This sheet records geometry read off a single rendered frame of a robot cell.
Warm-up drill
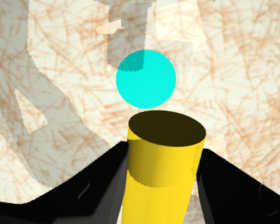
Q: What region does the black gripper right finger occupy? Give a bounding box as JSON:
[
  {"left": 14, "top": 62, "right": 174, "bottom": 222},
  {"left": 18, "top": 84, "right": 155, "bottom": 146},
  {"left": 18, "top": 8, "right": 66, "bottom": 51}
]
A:
[{"left": 196, "top": 149, "right": 280, "bottom": 224}]

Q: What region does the yellow cylinder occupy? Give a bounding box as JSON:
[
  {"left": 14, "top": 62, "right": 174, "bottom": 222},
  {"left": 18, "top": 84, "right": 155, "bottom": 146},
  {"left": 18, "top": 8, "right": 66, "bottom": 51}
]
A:
[{"left": 122, "top": 110, "right": 206, "bottom": 224}]

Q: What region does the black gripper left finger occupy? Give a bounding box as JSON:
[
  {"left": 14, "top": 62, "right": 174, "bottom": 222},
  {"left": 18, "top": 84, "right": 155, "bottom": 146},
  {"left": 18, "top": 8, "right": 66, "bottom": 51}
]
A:
[{"left": 0, "top": 141, "right": 130, "bottom": 224}]

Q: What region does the cyan circle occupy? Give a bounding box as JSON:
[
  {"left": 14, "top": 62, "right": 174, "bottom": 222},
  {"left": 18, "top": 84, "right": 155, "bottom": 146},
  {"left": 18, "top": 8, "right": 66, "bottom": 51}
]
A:
[{"left": 116, "top": 50, "right": 177, "bottom": 109}]

